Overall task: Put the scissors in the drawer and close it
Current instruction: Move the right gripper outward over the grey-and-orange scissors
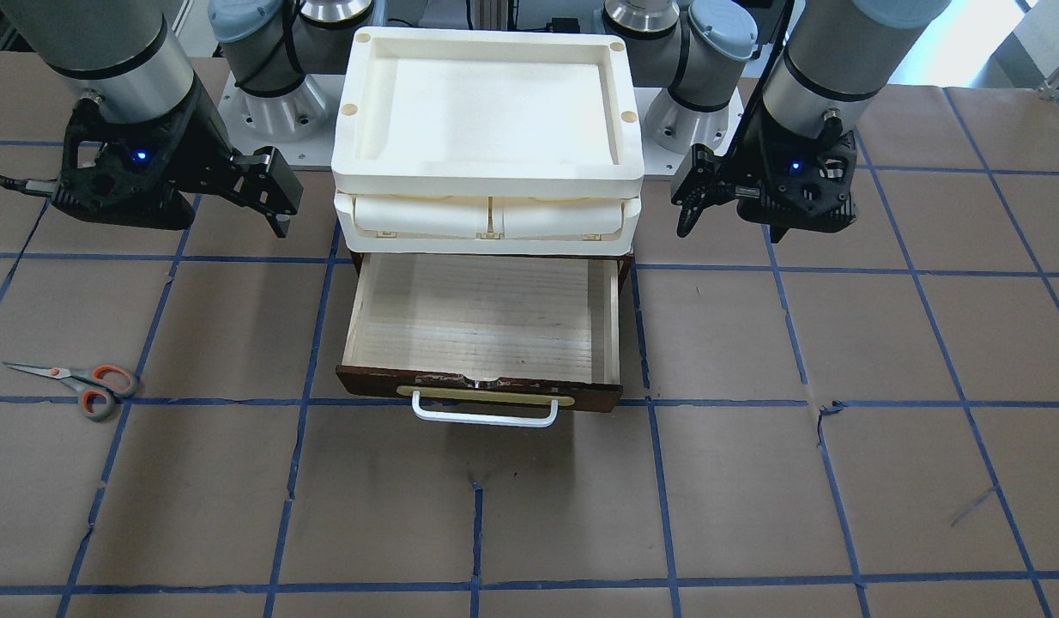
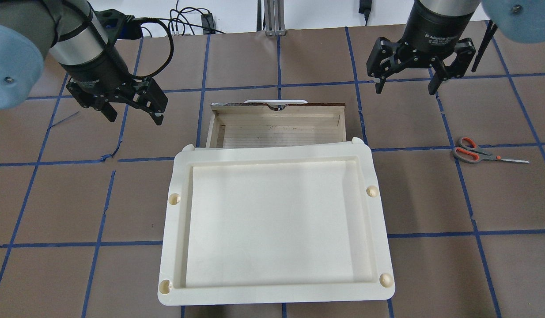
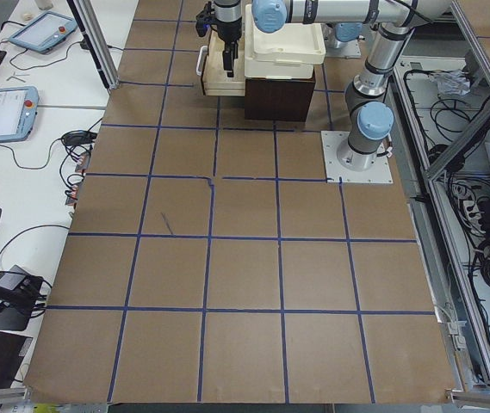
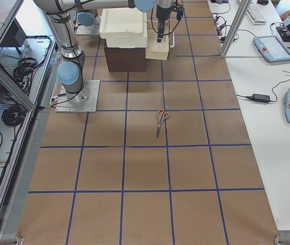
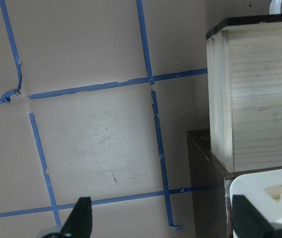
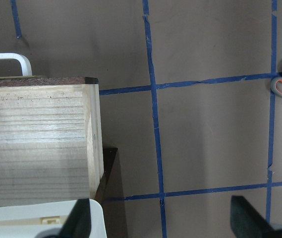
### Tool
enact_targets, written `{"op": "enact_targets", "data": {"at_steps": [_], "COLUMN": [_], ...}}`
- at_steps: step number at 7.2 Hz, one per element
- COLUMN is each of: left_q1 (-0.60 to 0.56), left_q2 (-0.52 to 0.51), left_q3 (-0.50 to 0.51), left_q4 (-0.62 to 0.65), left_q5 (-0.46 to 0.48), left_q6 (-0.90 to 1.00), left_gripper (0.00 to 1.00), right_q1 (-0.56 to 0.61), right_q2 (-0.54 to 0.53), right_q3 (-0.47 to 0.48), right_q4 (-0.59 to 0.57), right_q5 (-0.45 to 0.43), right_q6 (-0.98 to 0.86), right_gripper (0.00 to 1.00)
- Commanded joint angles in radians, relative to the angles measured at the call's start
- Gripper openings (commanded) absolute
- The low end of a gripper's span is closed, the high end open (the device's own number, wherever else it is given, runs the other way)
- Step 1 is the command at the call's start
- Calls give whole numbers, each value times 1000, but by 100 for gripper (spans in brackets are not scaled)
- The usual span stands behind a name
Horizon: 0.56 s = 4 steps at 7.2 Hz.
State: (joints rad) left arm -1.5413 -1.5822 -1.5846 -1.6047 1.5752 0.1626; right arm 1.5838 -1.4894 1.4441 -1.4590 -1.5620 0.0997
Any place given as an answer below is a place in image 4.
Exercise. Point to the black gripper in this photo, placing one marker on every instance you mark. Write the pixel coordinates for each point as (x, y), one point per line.
(161, 13)

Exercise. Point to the wooden drawer with white handle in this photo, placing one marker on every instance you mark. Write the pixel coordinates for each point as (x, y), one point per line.
(155, 50)

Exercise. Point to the orange grey scissors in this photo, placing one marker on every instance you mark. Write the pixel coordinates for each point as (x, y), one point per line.
(162, 116)

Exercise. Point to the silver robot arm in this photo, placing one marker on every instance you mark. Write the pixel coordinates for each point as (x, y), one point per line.
(88, 18)
(70, 71)

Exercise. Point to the dark brown drawer cabinet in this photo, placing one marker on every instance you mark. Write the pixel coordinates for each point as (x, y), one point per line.
(125, 59)

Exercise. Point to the lower white plastic tray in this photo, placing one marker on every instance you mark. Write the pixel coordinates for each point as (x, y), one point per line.
(128, 41)

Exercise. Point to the white plastic tray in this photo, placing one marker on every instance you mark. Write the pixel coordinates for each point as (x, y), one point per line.
(121, 21)
(128, 41)

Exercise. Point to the upper white plastic tray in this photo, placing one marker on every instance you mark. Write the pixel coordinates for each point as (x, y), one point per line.
(121, 21)

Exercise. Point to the white keyboard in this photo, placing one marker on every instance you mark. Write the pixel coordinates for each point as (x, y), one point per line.
(255, 16)

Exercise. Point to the blue teach pendant far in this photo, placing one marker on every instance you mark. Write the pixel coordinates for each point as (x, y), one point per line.
(272, 48)

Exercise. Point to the black power adapter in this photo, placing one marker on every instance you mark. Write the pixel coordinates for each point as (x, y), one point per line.
(262, 98)

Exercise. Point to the black monitor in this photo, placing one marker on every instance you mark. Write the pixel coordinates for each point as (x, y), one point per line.
(15, 36)

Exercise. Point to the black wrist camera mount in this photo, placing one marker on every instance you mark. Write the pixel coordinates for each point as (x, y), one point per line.
(179, 9)

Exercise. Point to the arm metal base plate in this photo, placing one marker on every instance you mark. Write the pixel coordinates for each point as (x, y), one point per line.
(88, 30)
(85, 101)

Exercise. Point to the aluminium frame post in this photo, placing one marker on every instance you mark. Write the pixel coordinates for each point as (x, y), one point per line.
(240, 14)

